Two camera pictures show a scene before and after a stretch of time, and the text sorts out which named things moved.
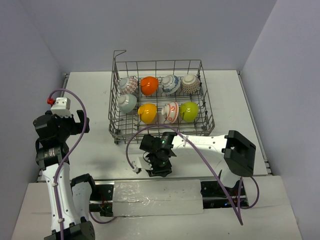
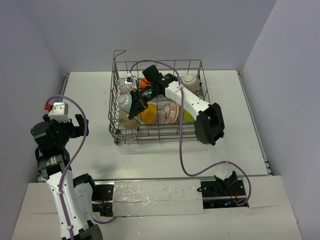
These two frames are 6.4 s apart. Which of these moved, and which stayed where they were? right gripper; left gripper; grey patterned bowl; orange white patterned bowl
Moved: right gripper
Stayed: orange white patterned bowl; grey patterned bowl; left gripper
